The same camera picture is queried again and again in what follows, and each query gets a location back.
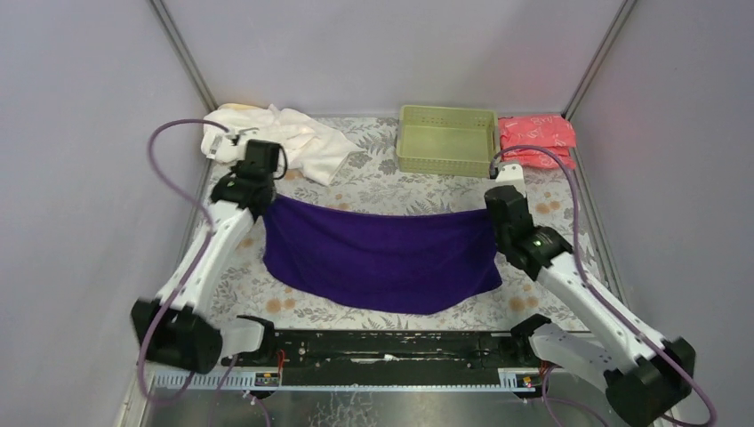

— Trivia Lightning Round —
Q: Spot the purple microfibre towel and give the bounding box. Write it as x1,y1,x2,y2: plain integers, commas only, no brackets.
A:
263,197,502,315

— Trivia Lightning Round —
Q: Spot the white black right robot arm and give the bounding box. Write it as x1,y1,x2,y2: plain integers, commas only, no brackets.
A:
484,185,696,426

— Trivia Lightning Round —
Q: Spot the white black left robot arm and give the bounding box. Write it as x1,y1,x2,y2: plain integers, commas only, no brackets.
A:
131,140,287,374

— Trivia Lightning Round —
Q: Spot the white crumpled towel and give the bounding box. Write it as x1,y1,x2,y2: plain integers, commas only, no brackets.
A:
200,104,362,186

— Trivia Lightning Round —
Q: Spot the pink patterned plastic package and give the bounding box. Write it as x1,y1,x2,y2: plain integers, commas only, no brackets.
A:
499,115,577,169

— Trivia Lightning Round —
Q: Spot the green perforated plastic basket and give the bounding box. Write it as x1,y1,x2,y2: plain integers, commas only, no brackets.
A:
396,105,499,179

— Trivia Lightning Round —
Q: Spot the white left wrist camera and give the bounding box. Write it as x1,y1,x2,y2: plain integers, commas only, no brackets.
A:
207,127,259,163

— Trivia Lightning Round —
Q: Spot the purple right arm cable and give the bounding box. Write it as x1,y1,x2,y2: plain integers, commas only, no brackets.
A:
488,144,717,427

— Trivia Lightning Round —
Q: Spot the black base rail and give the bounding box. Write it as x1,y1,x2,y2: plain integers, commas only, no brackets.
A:
237,329,542,389

